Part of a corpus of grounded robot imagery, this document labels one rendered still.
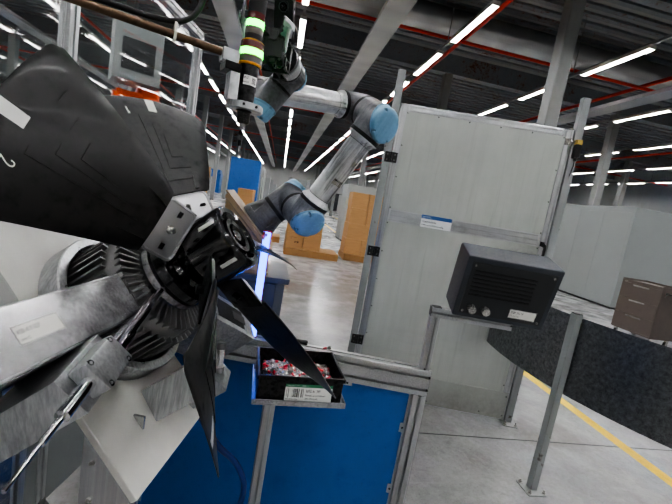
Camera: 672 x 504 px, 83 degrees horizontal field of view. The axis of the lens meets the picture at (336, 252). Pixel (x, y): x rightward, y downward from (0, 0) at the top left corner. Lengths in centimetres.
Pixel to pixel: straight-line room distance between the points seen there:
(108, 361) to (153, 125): 48
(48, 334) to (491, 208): 247
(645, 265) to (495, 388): 797
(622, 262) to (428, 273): 787
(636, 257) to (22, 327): 1032
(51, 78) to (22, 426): 38
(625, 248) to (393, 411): 921
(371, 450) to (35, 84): 120
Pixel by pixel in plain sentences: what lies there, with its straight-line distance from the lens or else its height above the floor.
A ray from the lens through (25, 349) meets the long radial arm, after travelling 52.
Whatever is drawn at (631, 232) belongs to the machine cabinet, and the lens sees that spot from 1022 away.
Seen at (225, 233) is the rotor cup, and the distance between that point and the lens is 64.
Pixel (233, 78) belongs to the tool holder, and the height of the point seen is 150.
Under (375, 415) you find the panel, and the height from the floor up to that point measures 68.
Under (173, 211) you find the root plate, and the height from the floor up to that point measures 125.
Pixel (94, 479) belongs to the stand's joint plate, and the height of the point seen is 78.
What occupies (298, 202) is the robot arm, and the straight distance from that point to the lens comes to 136.
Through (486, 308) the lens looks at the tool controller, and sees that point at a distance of 115.
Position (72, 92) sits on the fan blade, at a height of 138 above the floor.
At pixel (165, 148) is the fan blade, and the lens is 81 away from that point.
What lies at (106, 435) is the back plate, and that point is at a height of 91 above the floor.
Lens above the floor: 131
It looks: 8 degrees down
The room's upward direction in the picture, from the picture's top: 10 degrees clockwise
